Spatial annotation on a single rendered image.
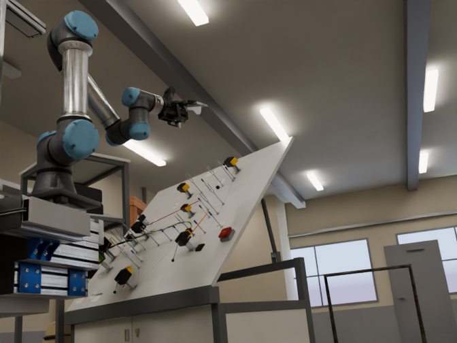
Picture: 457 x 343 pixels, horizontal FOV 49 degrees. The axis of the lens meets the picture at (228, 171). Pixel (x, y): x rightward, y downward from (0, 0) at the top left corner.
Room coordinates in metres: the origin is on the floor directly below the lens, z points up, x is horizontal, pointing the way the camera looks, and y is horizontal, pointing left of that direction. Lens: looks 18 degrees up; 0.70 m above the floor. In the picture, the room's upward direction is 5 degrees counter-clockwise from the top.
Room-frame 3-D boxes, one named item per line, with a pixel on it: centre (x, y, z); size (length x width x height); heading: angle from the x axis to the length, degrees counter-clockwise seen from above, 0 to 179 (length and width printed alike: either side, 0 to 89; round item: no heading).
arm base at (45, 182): (1.61, 0.60, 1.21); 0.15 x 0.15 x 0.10
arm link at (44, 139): (1.60, 0.59, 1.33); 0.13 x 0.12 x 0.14; 47
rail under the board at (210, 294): (2.39, 0.52, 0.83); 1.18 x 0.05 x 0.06; 46
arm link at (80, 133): (1.51, 0.50, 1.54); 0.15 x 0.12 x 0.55; 47
